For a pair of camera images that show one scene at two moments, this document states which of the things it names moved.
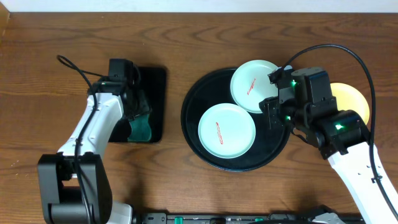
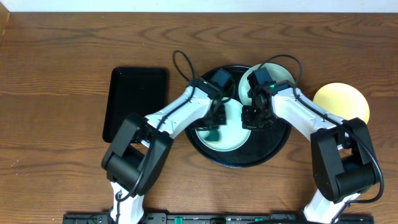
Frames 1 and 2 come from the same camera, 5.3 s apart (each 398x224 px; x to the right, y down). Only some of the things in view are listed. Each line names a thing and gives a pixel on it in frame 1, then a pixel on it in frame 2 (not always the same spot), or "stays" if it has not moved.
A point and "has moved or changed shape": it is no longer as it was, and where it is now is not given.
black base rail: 177,218 stays
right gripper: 273,106 to 247,124
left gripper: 145,106 to 223,113
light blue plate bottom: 226,130 stays
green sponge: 141,130 has moved or changed shape
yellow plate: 348,98 stays
